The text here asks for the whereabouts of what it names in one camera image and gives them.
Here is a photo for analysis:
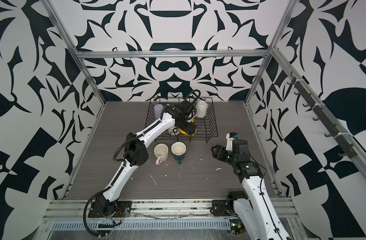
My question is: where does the yellow mug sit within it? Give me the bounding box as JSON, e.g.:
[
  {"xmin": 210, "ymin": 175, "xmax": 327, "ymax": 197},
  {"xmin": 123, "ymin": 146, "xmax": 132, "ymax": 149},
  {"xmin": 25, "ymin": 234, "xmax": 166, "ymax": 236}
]
[{"xmin": 180, "ymin": 120, "xmax": 197, "ymax": 136}]

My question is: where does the white faceted mug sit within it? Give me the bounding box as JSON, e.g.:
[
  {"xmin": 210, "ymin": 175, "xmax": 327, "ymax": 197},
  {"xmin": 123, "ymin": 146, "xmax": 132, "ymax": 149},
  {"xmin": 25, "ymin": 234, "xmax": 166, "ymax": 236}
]
[{"xmin": 196, "ymin": 100, "xmax": 208, "ymax": 118}]

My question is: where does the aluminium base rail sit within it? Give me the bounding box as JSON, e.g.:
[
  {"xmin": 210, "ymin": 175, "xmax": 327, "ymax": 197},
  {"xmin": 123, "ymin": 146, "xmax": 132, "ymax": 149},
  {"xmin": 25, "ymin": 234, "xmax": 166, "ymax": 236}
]
[{"xmin": 43, "ymin": 197, "xmax": 298, "ymax": 221}]

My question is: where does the lilac plastic cup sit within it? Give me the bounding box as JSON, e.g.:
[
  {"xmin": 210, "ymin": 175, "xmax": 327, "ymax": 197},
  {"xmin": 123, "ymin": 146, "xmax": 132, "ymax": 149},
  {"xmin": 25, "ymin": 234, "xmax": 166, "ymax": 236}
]
[{"xmin": 154, "ymin": 104, "xmax": 164, "ymax": 119}]

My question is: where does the dark green mug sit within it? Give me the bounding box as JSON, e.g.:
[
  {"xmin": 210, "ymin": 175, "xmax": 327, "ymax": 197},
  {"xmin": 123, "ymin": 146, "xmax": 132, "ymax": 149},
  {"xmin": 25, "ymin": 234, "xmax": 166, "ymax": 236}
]
[{"xmin": 171, "ymin": 142, "xmax": 187, "ymax": 165}]

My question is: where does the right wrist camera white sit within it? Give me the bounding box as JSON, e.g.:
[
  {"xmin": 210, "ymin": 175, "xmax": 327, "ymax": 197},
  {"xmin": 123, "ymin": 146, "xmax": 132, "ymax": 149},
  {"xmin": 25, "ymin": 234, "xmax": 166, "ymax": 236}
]
[{"xmin": 226, "ymin": 132, "xmax": 239, "ymax": 151}]

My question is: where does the white slotted cable duct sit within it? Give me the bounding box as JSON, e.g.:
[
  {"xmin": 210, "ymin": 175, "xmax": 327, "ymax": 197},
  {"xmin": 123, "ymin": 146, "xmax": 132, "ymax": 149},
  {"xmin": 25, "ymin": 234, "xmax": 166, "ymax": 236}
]
[{"xmin": 52, "ymin": 219, "xmax": 231, "ymax": 231}]

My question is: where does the wall hook rail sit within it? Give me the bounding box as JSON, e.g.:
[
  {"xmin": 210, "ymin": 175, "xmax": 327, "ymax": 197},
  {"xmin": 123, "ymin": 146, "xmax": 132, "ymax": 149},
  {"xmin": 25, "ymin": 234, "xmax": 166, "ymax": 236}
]
[{"xmin": 288, "ymin": 72, "xmax": 358, "ymax": 159}]

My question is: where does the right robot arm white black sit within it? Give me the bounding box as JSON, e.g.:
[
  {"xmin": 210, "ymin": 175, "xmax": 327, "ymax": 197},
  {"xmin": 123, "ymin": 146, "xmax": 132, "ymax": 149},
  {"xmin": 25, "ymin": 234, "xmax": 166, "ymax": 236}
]
[{"xmin": 211, "ymin": 139, "xmax": 291, "ymax": 240}]

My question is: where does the white mug red inside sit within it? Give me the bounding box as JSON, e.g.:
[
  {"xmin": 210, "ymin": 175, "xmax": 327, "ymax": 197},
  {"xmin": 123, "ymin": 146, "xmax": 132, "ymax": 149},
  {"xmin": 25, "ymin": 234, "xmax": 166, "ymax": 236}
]
[{"xmin": 167, "ymin": 127, "xmax": 180, "ymax": 137}]

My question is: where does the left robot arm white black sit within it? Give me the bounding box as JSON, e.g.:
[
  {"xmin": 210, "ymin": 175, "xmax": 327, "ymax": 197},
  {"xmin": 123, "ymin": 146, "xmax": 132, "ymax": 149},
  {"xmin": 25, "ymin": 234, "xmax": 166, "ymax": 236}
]
[{"xmin": 83, "ymin": 90, "xmax": 201, "ymax": 238}]

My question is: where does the black wire dish rack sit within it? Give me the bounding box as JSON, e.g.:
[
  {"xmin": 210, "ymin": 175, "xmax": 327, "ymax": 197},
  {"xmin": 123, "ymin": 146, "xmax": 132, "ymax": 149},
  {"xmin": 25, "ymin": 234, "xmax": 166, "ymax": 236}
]
[{"xmin": 145, "ymin": 97, "xmax": 218, "ymax": 143}]

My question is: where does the pink cream mug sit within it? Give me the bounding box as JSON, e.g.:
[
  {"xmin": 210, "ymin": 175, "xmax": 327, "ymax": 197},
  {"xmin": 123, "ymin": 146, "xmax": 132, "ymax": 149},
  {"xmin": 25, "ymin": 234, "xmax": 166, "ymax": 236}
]
[{"xmin": 153, "ymin": 144, "xmax": 169, "ymax": 165}]

